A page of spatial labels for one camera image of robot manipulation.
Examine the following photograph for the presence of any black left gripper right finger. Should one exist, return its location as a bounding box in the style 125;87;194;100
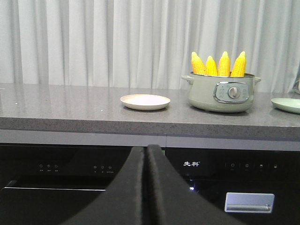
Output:
147;144;237;225

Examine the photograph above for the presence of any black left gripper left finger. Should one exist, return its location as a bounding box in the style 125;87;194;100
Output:
63;147;144;225

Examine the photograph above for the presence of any white round plate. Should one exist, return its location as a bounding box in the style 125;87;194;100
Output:
120;94;171;111

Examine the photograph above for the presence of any pale yellow corn cob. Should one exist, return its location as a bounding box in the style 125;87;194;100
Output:
191;52;206;75

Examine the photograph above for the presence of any bright yellow corn cob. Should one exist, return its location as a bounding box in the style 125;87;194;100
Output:
206;56;218;76

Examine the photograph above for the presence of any yellow corn cob with spots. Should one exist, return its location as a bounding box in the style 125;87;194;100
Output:
217;51;231;77

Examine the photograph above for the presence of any green round plate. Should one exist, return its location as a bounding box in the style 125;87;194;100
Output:
271;97;300;114

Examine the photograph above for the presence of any black dishwasher left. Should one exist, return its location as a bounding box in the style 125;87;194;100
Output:
0;144;166;225

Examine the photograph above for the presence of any green electric cooking pot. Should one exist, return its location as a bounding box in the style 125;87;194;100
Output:
181;72;261;113

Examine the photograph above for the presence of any white pleated curtain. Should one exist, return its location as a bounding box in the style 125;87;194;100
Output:
0;0;300;93

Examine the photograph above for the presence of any black oven with handle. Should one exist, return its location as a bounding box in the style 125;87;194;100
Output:
165;148;300;225

